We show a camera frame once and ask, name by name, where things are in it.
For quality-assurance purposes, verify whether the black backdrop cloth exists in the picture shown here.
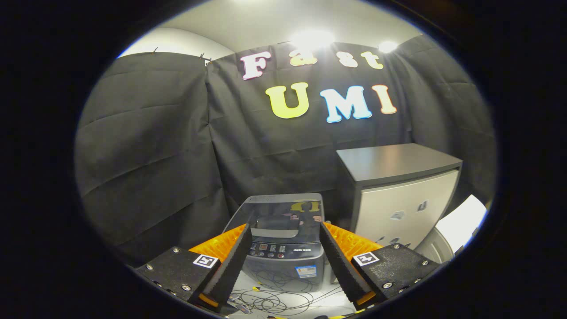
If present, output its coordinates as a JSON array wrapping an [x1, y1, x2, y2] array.
[[74, 35, 497, 266]]

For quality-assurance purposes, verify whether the grey cabinet with pale door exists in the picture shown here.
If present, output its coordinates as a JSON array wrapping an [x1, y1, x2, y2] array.
[[336, 143, 463, 251]]

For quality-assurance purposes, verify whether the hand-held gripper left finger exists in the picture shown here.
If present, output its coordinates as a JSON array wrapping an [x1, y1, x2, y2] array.
[[133, 224, 253, 313]]

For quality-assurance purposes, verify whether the grey washing machine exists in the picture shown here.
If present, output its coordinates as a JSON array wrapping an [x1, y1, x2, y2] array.
[[223, 193, 327, 293]]

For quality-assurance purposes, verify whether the white flat board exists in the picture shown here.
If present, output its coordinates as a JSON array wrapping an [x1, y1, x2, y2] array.
[[436, 195, 488, 254]]

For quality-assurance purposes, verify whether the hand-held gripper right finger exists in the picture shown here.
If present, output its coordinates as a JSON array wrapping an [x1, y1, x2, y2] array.
[[319, 222, 443, 311]]

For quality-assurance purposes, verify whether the tangle of black floor cables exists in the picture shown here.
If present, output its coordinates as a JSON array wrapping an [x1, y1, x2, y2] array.
[[228, 270, 347, 318]]

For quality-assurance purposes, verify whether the dark washing machine lid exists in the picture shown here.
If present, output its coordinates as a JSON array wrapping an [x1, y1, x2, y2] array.
[[225, 193, 325, 243]]

